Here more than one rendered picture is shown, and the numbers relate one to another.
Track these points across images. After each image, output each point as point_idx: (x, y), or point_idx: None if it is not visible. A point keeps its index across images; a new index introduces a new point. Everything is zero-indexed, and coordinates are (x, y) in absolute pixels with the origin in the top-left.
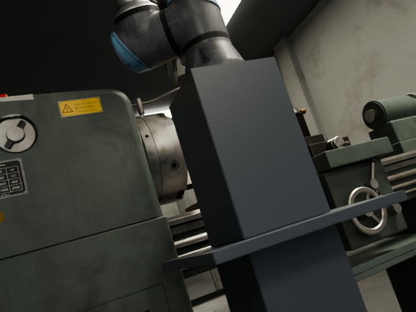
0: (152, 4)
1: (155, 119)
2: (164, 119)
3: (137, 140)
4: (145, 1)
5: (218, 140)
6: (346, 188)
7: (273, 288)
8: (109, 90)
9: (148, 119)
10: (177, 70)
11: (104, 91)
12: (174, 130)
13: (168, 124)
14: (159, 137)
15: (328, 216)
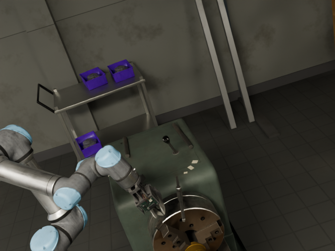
0: (48, 220)
1: (153, 223)
2: (154, 229)
3: (125, 233)
4: (48, 215)
5: None
6: None
7: None
8: (113, 201)
9: (153, 218)
10: (150, 211)
11: (113, 200)
12: (152, 242)
13: (152, 235)
14: (149, 235)
15: None
